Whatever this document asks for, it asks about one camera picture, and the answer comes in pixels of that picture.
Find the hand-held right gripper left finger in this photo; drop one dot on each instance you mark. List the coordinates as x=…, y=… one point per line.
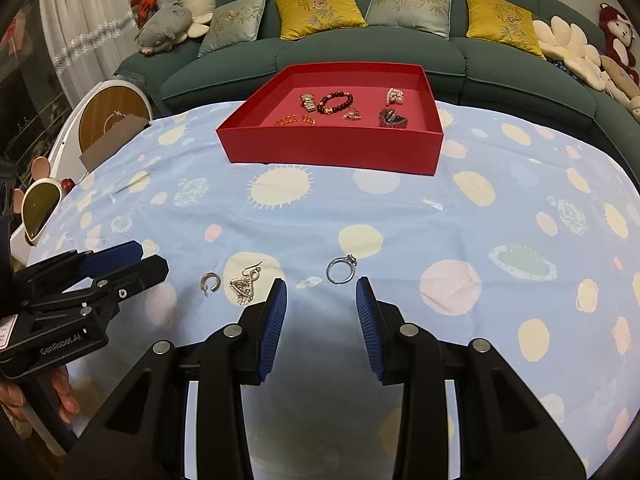
x=272, y=330

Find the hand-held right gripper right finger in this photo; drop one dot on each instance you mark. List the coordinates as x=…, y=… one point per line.
x=372, y=330

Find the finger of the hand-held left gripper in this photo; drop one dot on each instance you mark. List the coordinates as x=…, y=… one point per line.
x=140, y=275
x=115, y=257

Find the gold hook earring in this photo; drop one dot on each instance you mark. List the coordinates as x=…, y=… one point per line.
x=245, y=287

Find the silver hoop earring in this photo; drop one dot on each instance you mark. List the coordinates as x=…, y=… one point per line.
x=218, y=285

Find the red cardboard box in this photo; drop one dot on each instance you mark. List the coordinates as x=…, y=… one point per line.
x=325, y=147

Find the gold bangle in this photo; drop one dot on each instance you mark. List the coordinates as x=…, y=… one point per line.
x=285, y=121

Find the silver wristwatch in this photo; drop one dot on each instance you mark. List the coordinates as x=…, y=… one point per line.
x=392, y=119

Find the silver dangle earring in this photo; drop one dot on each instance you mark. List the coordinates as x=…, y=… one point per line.
x=352, y=115

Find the gold wristwatch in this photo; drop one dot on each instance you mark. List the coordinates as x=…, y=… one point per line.
x=307, y=102

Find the person's left hand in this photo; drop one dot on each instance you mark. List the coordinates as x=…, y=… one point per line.
x=65, y=395

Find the white rimmed olive container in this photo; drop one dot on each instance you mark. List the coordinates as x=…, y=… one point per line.
x=37, y=205

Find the brown book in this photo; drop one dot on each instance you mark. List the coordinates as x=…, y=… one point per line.
x=115, y=140

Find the pink round ornament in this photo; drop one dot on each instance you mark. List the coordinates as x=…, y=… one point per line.
x=39, y=167

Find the blue planet print tablecloth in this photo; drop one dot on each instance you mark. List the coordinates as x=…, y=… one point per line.
x=400, y=210

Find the white device with wooden disc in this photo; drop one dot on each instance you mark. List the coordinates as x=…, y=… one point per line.
x=107, y=110

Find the dark floral screen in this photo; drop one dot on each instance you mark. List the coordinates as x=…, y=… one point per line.
x=30, y=85

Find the grey pig plush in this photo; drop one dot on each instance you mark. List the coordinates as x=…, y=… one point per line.
x=165, y=27

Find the white sheer curtain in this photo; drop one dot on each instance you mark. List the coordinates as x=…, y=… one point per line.
x=85, y=20

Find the red curtain bow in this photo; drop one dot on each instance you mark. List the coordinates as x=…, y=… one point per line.
x=141, y=4

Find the grey-green embroidered cushion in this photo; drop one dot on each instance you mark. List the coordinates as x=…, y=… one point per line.
x=235, y=22
x=410, y=2

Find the dark green sofa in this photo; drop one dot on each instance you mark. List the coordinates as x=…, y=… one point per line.
x=350, y=50

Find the yellow embroidered cushion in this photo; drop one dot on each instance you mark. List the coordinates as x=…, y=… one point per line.
x=320, y=7
x=500, y=17

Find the dark blue patterned cushion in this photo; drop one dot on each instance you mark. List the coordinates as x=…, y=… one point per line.
x=565, y=67

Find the cream blanket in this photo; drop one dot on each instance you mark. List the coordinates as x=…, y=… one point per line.
x=635, y=107

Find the cream flower cushion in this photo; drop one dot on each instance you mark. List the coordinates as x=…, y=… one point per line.
x=565, y=42

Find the beige bread plush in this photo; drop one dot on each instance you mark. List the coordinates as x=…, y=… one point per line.
x=620, y=75

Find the red monkey plush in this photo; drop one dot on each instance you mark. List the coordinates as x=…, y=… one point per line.
x=617, y=25

